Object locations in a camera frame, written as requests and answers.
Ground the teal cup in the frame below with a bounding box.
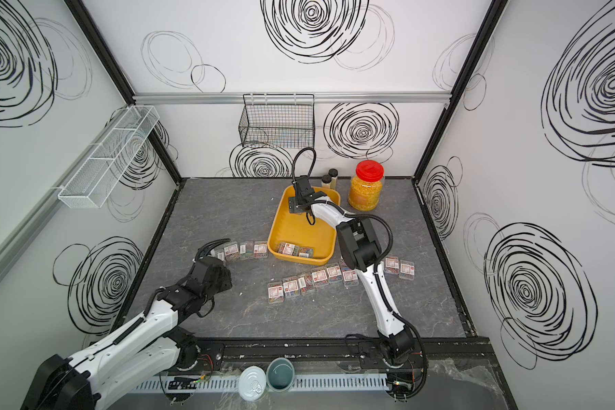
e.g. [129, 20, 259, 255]
[266, 358, 297, 392]

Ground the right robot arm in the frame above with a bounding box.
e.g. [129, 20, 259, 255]
[290, 175, 417, 368]

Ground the black corrugated cable right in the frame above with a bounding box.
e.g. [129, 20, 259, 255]
[291, 147, 429, 391]

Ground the paper clip box table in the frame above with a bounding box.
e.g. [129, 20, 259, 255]
[384, 256, 401, 275]
[253, 241, 268, 259]

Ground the black wire basket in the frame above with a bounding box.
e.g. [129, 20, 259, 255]
[237, 93, 316, 149]

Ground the red lid corn jar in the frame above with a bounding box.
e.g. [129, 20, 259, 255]
[348, 160, 384, 211]

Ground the white slotted cable duct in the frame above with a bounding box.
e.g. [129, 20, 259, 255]
[131, 373, 390, 395]

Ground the white mesh wall shelf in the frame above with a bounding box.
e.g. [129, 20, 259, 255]
[57, 105, 160, 208]

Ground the yellow plastic tray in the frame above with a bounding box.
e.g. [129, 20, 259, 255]
[268, 186, 337, 266]

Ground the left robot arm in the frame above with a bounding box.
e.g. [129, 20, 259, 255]
[22, 256, 232, 409]

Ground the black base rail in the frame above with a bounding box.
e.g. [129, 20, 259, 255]
[167, 336, 494, 374]

